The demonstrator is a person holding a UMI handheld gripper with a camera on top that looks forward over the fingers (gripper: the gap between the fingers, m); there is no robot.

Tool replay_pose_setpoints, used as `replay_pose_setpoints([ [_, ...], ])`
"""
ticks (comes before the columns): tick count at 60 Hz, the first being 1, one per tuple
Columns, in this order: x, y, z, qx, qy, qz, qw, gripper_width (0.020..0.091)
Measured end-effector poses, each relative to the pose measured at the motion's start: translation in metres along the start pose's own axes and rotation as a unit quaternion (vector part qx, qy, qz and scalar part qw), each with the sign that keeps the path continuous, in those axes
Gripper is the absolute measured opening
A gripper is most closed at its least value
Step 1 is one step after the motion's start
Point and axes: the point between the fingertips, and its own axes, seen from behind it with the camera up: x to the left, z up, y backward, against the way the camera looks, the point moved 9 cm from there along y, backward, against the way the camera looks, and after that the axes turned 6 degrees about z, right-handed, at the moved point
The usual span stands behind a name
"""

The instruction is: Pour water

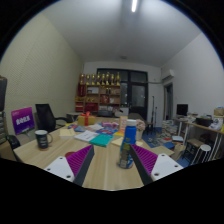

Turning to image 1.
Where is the orange book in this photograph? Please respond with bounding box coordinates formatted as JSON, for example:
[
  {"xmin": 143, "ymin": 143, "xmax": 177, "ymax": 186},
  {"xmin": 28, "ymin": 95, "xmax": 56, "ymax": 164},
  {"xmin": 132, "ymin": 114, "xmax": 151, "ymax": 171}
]
[{"xmin": 113, "ymin": 129, "xmax": 126, "ymax": 137}]

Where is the white round stool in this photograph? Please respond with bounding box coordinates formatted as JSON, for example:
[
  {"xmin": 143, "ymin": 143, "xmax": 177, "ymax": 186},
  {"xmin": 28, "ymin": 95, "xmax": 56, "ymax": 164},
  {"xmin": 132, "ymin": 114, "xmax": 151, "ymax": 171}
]
[{"xmin": 191, "ymin": 143, "xmax": 212, "ymax": 166}]

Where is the blue drink bottle white cap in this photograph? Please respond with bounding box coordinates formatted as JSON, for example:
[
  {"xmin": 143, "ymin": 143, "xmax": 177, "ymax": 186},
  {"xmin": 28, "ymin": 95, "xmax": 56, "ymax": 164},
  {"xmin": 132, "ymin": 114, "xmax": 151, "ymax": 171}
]
[{"xmin": 118, "ymin": 118, "xmax": 138, "ymax": 170}]

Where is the ceiling tube light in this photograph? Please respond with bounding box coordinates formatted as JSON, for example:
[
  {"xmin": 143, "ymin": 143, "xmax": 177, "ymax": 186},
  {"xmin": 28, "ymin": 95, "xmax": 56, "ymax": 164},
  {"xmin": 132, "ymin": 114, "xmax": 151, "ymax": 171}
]
[{"xmin": 130, "ymin": 0, "xmax": 139, "ymax": 13}]

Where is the yellow gift box red ribbon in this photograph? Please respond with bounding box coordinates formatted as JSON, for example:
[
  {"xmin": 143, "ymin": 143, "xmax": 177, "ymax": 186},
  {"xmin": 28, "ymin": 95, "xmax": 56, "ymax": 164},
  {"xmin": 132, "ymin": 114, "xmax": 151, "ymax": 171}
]
[{"xmin": 77, "ymin": 111, "xmax": 97, "ymax": 127}]

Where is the wooden shelf unit with trophies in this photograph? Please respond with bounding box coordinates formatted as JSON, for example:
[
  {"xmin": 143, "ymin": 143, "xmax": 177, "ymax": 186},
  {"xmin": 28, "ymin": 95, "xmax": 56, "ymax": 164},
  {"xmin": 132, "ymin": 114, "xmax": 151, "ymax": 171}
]
[{"xmin": 74, "ymin": 70, "xmax": 122, "ymax": 116}]

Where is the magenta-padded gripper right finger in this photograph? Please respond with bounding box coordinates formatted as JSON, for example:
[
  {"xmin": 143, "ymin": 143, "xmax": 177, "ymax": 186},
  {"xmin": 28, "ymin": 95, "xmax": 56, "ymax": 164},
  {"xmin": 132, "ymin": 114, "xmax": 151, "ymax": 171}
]
[{"xmin": 129, "ymin": 143, "xmax": 184, "ymax": 186}]

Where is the purple sign board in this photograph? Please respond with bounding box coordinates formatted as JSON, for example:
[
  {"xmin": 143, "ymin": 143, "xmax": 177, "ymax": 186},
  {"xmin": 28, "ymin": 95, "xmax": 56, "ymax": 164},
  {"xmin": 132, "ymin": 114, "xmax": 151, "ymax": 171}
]
[{"xmin": 10, "ymin": 106, "xmax": 36, "ymax": 136}]

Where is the black computer monitor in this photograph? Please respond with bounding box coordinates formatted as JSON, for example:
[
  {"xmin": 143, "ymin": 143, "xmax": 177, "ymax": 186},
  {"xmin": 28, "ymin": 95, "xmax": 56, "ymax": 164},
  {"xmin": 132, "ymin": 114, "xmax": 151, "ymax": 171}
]
[{"xmin": 176, "ymin": 103, "xmax": 189, "ymax": 117}]

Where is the grey striped suitcase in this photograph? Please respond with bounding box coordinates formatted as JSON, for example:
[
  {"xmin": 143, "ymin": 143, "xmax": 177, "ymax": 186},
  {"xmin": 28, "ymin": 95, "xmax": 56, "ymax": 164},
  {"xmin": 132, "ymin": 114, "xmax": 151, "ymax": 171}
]
[{"xmin": 0, "ymin": 111, "xmax": 8, "ymax": 145}]

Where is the dark framed glass door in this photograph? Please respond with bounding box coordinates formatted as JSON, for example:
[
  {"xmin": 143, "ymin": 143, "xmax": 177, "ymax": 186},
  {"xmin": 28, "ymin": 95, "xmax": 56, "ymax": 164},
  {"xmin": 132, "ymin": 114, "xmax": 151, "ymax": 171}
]
[{"xmin": 96, "ymin": 68, "xmax": 149, "ymax": 121}]

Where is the black chair backrest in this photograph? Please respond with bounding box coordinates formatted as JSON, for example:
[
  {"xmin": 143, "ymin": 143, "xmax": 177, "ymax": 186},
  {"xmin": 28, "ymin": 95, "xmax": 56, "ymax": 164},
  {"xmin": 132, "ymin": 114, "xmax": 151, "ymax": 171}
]
[{"xmin": 5, "ymin": 134, "xmax": 22, "ymax": 161}]

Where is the orange standing card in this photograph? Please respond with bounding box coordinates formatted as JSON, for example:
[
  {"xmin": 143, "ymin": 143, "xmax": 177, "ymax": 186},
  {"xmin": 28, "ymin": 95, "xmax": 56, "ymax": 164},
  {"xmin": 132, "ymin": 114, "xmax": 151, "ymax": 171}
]
[{"xmin": 119, "ymin": 115, "xmax": 129, "ymax": 131}]

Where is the white wall air conditioner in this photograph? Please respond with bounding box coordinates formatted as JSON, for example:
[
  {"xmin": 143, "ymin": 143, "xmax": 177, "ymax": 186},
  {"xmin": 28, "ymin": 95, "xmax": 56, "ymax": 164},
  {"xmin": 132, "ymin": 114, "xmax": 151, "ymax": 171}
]
[{"xmin": 160, "ymin": 68, "xmax": 176, "ymax": 82}]

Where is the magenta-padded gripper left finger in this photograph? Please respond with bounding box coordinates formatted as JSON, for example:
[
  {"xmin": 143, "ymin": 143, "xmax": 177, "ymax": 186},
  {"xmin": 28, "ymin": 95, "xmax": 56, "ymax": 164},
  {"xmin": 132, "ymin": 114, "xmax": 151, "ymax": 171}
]
[{"xmin": 43, "ymin": 143, "xmax": 95, "ymax": 187}]

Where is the black microphone stand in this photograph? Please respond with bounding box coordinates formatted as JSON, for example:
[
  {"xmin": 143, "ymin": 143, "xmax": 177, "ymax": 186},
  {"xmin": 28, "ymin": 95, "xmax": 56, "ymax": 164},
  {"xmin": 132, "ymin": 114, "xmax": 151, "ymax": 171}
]
[{"xmin": 151, "ymin": 95, "xmax": 158, "ymax": 126}]

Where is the black office chair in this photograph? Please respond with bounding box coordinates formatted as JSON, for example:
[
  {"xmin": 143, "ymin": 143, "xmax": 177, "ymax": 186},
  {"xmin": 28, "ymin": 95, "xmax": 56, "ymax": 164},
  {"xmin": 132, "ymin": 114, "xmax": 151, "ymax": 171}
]
[{"xmin": 35, "ymin": 103, "xmax": 69, "ymax": 134}]

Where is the blue book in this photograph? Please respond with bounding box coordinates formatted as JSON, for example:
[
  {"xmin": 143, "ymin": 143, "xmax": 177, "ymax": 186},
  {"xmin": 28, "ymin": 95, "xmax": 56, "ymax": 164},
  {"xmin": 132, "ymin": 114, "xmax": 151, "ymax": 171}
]
[{"xmin": 95, "ymin": 127, "xmax": 118, "ymax": 136}]

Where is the large cream booklet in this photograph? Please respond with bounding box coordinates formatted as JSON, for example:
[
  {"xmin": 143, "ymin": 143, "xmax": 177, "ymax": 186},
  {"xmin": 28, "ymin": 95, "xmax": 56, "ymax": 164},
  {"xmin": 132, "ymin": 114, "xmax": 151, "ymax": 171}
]
[{"xmin": 111, "ymin": 135, "xmax": 144, "ymax": 148}]

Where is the teal book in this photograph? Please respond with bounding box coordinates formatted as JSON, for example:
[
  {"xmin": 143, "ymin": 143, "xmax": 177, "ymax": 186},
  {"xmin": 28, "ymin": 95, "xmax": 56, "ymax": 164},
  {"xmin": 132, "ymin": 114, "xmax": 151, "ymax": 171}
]
[{"xmin": 88, "ymin": 133, "xmax": 114, "ymax": 148}]

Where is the small cream booklet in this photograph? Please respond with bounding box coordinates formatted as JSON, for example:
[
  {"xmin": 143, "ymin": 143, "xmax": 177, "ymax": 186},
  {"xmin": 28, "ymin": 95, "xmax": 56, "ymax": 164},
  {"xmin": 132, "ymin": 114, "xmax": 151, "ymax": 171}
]
[{"xmin": 58, "ymin": 127, "xmax": 77, "ymax": 139}]

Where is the white booklet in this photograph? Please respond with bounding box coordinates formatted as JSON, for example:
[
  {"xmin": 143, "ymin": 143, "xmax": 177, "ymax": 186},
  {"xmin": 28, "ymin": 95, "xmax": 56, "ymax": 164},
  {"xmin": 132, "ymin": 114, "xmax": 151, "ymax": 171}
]
[{"xmin": 73, "ymin": 129, "xmax": 100, "ymax": 143}]

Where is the cluttered side desk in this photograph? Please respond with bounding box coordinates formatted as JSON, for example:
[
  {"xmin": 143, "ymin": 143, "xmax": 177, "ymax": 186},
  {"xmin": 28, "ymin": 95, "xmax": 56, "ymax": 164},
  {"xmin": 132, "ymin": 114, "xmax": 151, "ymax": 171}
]
[{"xmin": 173, "ymin": 111, "xmax": 224, "ymax": 161}]

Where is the pink box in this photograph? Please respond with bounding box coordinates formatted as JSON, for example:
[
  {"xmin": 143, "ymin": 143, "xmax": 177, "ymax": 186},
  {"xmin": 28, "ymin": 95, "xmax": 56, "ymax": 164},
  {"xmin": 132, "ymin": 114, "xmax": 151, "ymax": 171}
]
[{"xmin": 100, "ymin": 121, "xmax": 120, "ymax": 130}]

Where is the white printed sheet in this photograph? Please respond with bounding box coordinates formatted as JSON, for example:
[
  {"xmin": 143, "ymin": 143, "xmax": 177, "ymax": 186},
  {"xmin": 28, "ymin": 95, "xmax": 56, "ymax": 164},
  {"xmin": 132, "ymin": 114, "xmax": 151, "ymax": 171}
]
[{"xmin": 87, "ymin": 123, "xmax": 104, "ymax": 132}]

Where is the black mug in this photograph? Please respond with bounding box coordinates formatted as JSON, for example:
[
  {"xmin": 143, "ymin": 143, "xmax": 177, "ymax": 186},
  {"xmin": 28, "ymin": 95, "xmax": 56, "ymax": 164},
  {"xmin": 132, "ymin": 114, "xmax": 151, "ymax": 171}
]
[{"xmin": 34, "ymin": 129, "xmax": 54, "ymax": 151}]

